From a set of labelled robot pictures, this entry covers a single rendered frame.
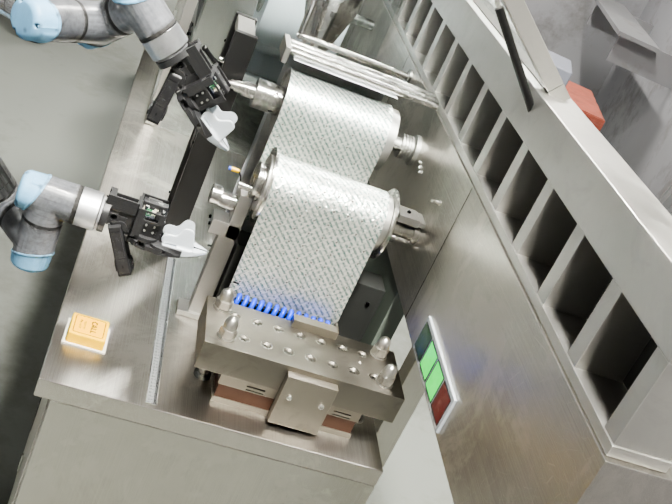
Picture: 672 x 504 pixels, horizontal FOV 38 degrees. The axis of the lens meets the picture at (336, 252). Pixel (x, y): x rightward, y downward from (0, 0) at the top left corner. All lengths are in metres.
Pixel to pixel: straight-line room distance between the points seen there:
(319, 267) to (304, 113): 0.33
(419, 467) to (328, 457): 1.75
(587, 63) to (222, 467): 8.24
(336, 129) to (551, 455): 1.00
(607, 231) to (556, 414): 0.25
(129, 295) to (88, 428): 0.36
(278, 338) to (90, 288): 0.42
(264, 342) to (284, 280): 0.16
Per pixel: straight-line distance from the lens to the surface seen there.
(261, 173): 1.86
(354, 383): 1.84
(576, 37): 9.71
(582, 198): 1.40
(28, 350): 3.35
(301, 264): 1.91
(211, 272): 2.01
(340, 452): 1.88
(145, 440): 1.83
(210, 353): 1.78
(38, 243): 1.89
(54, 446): 1.86
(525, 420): 1.35
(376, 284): 2.06
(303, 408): 1.83
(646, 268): 1.21
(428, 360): 1.70
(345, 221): 1.87
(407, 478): 3.51
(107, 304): 2.01
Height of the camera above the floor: 1.98
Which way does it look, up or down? 25 degrees down
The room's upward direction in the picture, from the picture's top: 25 degrees clockwise
